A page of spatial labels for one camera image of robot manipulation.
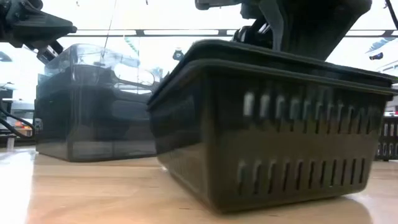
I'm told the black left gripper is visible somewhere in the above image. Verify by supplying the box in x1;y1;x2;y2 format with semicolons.
0;0;78;65

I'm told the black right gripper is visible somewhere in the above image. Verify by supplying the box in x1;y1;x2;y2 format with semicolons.
232;0;373;62

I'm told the smoky grey plastic basket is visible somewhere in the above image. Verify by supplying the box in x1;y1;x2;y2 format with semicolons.
36;63;153;94
33;82;157;163

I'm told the black slotted plastic basket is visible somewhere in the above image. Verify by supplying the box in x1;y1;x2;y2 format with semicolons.
374;114;398;162
146;57;398;215
154;39;398;94

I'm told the clear plastic basket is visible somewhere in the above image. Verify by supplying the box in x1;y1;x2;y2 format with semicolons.
44;43;156;94

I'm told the black aluminium table frame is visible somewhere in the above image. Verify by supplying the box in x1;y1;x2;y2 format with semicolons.
64;28;398;39

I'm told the thick black cable conduit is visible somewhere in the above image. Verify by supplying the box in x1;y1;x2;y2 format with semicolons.
0;105;35;139

